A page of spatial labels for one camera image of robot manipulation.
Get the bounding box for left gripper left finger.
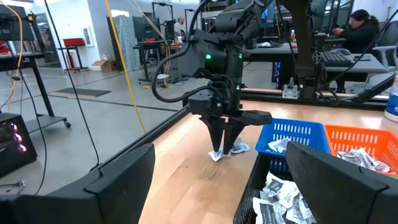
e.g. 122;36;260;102
0;142;156;224

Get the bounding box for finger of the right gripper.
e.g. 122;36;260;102
222;121;247;156
198;116;227;153

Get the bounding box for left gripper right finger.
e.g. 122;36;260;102
285;141;398;224

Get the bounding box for small white printed packet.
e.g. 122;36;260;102
354;147;392;174
263;170;300;210
336;149;359;163
251;196;281;224
285;192;317;224
231;141;251;154
208;147;233;163
267;140;284;154
278;138;292;154

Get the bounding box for orange plastic slotted basket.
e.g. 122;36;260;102
323;123;398;179

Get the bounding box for blue plastic slotted basket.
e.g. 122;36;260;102
254;117;331;157

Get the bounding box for black plastic slotted basket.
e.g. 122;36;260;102
232;152;318;224

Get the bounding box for black rolling monitor stand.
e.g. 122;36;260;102
0;4;72;133

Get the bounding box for person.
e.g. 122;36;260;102
331;8;382;55
173;16;187;37

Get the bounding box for black PC purple lights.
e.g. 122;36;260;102
0;112;39;178

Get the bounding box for white lidded wipes canister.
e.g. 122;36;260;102
383;73;398;124

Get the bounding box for black desk support bar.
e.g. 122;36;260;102
349;73;398;105

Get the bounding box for dark floor mat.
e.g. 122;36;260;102
55;87;112;99

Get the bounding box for black computer keyboard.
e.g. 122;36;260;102
322;51;354;68

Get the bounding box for distant black monitor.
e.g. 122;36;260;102
132;16;162;40

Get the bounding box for brown cardboard box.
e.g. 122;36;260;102
91;58;118;73

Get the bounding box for grey side desk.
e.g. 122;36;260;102
242;43;388;93

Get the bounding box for red storage box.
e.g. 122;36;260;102
63;37;86;47

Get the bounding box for grey mesh office chair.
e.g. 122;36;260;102
371;20;398;74

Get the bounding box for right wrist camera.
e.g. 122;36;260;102
187;90;220;118

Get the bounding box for grey metal bracket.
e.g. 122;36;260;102
282;77;300;100

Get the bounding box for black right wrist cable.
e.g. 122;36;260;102
150;0;225;104

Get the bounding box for yellow hanging cable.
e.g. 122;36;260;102
104;0;147;134

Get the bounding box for thick black hanging cable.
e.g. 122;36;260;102
43;0;101;166

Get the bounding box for yellow extension cable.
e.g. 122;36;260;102
6;2;25;113

